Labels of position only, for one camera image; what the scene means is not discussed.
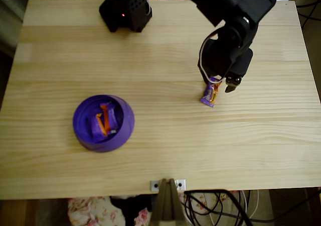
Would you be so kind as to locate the purple orange candy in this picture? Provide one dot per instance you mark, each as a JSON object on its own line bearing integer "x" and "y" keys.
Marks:
{"x": 208, "y": 95}
{"x": 94, "y": 128}
{"x": 112, "y": 118}

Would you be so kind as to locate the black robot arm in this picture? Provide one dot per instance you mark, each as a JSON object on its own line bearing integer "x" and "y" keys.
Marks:
{"x": 238, "y": 2}

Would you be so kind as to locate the purple plastic bowl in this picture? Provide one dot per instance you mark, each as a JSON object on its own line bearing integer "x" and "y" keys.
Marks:
{"x": 125, "y": 138}

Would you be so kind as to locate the black bulky item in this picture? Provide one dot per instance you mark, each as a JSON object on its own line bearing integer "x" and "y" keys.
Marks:
{"x": 130, "y": 208}

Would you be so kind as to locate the floral pink white cloth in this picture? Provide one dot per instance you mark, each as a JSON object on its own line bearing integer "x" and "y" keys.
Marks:
{"x": 87, "y": 211}

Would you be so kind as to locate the grey curtain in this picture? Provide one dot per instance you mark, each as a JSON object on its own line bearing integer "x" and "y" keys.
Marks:
{"x": 15, "y": 10}

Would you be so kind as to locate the silver metal bracket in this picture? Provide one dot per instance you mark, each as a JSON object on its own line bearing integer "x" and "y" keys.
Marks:
{"x": 155, "y": 185}

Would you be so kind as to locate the tan camera stand post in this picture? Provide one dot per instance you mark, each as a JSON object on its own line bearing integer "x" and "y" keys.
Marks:
{"x": 166, "y": 206}

